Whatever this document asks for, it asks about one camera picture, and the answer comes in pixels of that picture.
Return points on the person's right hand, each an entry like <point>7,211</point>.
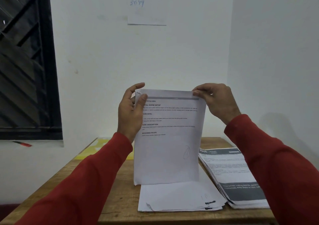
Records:
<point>221,101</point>

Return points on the person's left hand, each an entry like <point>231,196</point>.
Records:
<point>128,115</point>

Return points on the person's right thumb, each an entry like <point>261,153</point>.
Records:
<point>199,94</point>

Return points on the person's left thumb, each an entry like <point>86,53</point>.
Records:
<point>142,103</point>

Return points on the white printed paper sheets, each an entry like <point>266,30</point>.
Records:
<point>169,137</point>

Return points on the person's right forearm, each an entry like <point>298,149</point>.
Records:
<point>276,167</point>

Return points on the person's left forearm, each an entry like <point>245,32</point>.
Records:
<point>82,182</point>

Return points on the yellow folder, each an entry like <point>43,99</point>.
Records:
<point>98,148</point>

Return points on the paper stack with grey bands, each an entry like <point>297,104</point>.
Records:
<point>234,177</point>

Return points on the wooden table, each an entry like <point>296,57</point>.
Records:
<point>124,195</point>

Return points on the white notice sheet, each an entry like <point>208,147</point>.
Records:
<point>147,5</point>

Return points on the white paper stack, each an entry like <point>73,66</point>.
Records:
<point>179,195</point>

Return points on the dark louvred window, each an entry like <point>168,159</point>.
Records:
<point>27,60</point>

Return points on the red pen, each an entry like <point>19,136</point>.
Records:
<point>23,144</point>

